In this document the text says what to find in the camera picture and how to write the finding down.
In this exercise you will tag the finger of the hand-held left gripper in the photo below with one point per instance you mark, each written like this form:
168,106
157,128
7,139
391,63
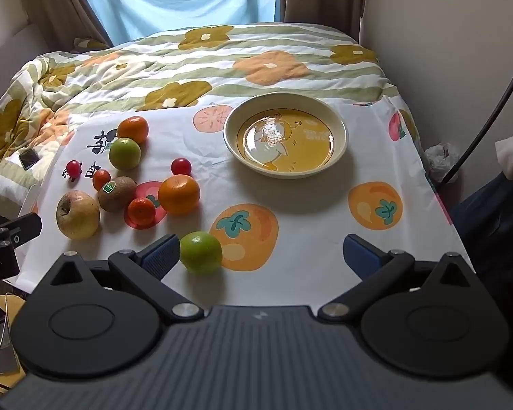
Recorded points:
23,227

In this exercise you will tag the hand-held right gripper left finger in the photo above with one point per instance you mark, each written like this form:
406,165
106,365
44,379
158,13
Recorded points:
161,255

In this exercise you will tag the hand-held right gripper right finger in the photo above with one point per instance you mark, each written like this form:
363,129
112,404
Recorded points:
361,256

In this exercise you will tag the green apple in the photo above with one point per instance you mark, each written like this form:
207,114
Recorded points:
125,153
201,253

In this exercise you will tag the small tangerine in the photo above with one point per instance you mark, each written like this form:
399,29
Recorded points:
141,212

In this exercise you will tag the wrinkled yellow-red apple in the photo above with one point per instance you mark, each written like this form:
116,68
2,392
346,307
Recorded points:
78,215

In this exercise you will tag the large orange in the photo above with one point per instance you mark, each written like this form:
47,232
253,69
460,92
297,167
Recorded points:
179,195

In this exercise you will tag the brown kiwi with green sticker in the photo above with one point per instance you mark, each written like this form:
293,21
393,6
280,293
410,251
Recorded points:
117,194

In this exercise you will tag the dark red cherry tomato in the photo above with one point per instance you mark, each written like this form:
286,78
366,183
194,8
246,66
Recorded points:
73,168
181,166

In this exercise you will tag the orange-red cherry tomato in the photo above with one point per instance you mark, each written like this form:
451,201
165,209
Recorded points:
101,180

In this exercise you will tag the medium orange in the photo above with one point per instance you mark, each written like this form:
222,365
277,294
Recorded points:
132,130

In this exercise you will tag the white fruit bowl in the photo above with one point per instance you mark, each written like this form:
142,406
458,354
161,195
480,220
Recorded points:
285,136

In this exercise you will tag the black smartphone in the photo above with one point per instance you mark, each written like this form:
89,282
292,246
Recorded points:
28,159

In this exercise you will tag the white fruit print cloth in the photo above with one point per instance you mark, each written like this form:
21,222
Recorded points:
308,209

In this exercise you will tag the white plastic bag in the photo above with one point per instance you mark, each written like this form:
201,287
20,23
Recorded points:
441,160

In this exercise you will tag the dark cloth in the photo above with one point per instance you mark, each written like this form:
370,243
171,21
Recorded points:
496,222

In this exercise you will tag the floral pillow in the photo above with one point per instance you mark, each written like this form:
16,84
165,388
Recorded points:
89,43

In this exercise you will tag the floral striped blanket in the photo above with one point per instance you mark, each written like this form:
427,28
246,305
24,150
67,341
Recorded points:
256,47

